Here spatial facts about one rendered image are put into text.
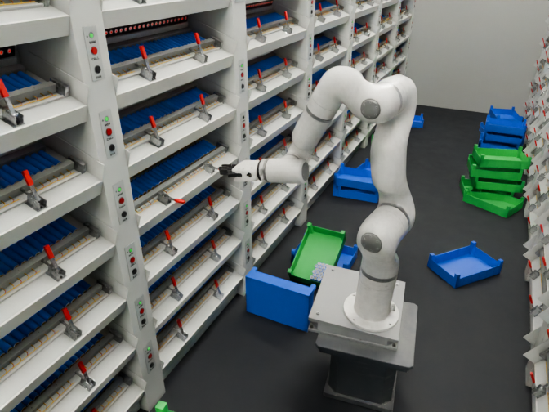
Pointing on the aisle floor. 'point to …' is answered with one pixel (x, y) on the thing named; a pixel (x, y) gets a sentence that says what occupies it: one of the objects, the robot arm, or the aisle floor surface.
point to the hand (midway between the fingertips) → (225, 169)
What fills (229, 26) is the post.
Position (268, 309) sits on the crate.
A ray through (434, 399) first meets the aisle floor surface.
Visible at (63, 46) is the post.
